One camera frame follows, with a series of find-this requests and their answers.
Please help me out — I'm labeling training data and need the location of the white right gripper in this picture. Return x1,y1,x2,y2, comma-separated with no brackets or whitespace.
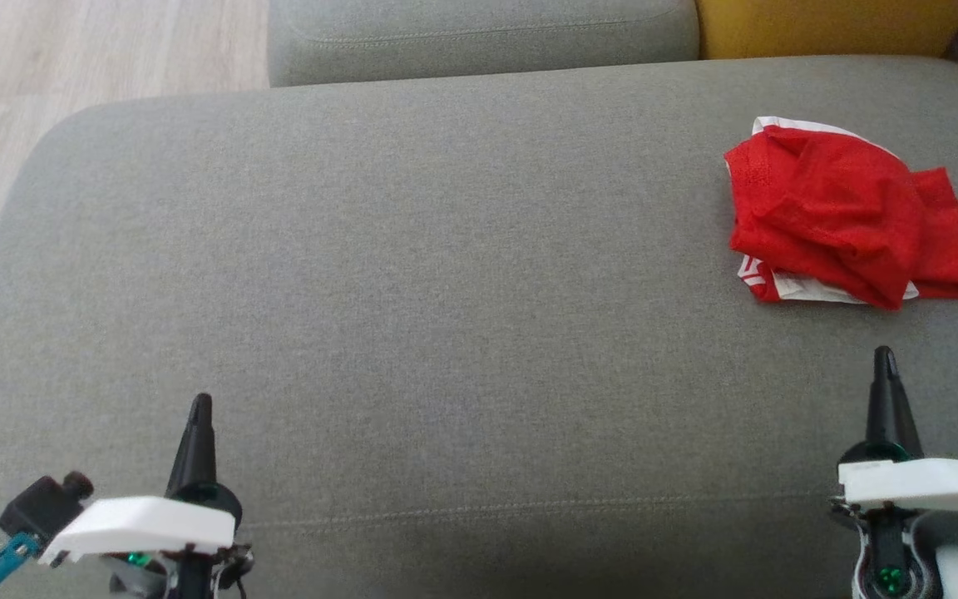
830,346,958,518

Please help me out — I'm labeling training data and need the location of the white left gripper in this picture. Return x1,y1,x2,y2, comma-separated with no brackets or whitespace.
37,393,244,568

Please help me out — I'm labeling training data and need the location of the red white sleeveless jersey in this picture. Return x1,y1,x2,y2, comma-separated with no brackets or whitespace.
728,116,958,305

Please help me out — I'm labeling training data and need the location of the red Bulls jersey top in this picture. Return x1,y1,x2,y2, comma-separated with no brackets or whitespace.
724,125,927,310

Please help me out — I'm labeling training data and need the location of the large grey sofa chaise cushion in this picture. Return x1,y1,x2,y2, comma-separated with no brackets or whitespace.
0,54,958,599

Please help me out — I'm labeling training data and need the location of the yellow sofa back cushion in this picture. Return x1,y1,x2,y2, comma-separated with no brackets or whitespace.
695,0,958,61

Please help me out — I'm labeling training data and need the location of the grey sofa seat cushion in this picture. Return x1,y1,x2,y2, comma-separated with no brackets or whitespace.
267,0,701,88

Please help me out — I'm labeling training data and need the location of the black cable with blue plug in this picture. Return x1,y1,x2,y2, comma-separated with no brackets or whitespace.
0,532,41,599

